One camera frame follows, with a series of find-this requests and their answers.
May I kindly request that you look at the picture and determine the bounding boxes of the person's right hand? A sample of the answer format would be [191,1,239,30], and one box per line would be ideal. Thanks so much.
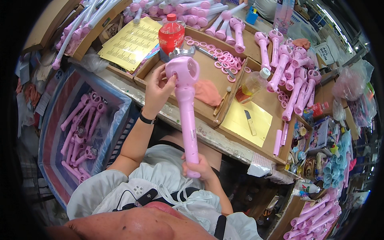
[181,153,217,182]

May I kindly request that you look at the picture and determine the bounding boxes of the person's left hand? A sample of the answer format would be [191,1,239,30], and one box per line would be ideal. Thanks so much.
[141,63,178,120]

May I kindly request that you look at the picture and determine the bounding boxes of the pink toy wand clear window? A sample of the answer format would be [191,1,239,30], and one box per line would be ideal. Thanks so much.
[165,56,201,179]

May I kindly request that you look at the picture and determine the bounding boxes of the shallow cardboard tray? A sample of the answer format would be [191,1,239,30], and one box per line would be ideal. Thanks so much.
[215,57,298,166]
[184,12,275,64]
[133,49,256,130]

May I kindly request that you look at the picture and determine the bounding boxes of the person's body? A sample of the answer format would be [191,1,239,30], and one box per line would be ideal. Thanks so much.
[45,143,264,240]

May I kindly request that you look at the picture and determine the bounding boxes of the black wrist band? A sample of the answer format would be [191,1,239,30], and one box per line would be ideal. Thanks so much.
[139,109,158,125]

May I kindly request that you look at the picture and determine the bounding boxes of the plain yellow paper sheet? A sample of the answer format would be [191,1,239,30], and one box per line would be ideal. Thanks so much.
[220,100,273,148]

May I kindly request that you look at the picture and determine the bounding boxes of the wooden stick brush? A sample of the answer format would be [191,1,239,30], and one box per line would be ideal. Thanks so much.
[213,86,232,116]

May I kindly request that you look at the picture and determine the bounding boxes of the orange cloth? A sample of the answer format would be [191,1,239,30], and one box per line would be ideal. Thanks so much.
[194,79,223,107]

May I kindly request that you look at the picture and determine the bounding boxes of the utility knife blade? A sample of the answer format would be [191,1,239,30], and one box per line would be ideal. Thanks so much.
[244,110,257,136]

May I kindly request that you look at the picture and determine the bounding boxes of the pink battery cover strips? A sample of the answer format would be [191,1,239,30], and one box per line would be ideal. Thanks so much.
[272,121,289,157]

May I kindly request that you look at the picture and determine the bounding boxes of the clear bottle yellow liquid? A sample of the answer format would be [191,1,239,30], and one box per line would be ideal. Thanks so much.
[235,67,271,104]

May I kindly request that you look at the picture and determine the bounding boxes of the pile of pink wands with metal parts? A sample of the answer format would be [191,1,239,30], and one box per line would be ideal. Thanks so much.
[60,91,109,184]

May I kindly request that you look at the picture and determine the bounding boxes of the metal hand tool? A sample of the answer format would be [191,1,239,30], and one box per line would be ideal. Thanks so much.
[194,45,236,79]

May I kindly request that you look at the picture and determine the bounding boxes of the pile of pink plastic rings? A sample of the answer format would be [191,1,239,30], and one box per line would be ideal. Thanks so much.
[184,36,252,83]

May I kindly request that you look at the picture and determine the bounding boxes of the heap of small clutter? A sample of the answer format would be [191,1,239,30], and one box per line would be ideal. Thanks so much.
[283,123,326,182]

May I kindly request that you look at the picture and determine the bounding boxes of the white plastic bottle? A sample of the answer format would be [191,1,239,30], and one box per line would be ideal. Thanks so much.
[295,181,321,194]

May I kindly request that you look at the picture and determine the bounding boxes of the red soda bottle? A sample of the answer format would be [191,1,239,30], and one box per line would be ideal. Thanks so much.
[158,13,185,57]

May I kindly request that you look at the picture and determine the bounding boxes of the yellow printed list sheet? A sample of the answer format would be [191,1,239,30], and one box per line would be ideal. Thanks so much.
[98,16,163,72]

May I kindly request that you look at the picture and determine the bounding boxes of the blue crate with striped liner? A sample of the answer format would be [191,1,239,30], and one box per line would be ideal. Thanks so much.
[38,67,133,209]

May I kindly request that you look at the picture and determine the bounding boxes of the illustrated card pack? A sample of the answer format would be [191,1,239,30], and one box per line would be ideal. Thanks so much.
[308,119,330,151]

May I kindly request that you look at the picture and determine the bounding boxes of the heap of pink wand shells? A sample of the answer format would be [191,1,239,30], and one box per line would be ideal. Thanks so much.
[254,28,322,122]

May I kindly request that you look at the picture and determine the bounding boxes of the small red bottle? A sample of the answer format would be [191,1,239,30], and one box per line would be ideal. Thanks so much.
[311,101,329,118]

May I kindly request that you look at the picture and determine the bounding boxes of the heap of blue toy parts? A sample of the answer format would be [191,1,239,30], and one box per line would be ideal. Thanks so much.
[322,128,358,190]

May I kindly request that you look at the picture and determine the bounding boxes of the heap of pink white-tube wands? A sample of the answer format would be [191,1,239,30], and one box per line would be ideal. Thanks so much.
[124,0,247,54]

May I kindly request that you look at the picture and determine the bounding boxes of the heap of bags and papers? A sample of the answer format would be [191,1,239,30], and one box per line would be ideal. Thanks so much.
[14,49,62,138]

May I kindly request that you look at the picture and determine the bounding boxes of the small orange rag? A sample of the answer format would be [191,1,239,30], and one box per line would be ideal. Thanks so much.
[292,38,311,50]

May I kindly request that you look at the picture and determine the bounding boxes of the cardboard box of white-tube wands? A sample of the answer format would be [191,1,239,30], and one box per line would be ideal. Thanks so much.
[22,0,133,70]

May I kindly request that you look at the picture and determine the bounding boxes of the white printed sack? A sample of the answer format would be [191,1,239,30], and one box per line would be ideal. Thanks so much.
[313,41,336,65]

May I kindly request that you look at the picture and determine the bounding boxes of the pink packaged toy box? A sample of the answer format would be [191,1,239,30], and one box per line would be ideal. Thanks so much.
[272,0,296,34]

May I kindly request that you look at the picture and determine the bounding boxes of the heap of plastic bags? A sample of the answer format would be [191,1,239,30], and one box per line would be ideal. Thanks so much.
[331,59,378,128]

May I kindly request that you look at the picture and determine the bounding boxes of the scattered pink ring cluster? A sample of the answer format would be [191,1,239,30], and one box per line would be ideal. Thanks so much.
[275,86,289,109]

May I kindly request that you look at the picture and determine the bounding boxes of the carton of pink wand handles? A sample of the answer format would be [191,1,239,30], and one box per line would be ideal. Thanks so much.
[267,187,343,240]

